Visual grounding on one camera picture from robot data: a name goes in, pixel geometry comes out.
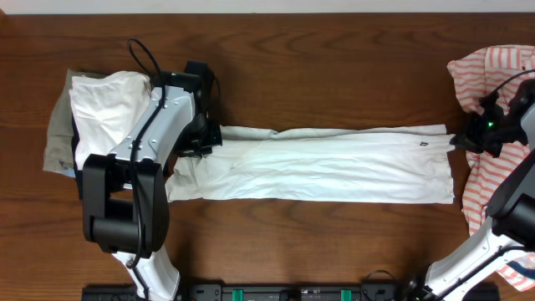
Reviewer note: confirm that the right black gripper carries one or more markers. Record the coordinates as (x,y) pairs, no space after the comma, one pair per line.
(467,137)

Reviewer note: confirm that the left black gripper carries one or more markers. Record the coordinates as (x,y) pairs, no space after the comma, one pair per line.
(214,140)

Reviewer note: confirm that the white t-shirt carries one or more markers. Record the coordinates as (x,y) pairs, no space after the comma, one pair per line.
(407,165)

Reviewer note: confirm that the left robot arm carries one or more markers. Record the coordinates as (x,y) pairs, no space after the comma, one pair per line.
(125,206)

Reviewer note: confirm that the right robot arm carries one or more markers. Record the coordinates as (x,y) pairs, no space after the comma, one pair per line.
(506,234)

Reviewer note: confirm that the red white striped shirt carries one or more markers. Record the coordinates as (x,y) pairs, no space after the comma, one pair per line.
(476,76)

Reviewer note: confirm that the folded white shirt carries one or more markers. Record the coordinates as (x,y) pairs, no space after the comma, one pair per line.
(105,110)

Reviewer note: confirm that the folded black garment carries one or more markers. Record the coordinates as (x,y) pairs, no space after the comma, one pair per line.
(78,175)

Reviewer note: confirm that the light blue folded garment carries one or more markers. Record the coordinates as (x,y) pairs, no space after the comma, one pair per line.
(67,172)

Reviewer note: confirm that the folded olive garment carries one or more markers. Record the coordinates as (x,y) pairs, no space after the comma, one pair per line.
(58,152)

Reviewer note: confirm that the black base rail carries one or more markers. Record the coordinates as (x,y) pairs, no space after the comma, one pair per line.
(371,289)

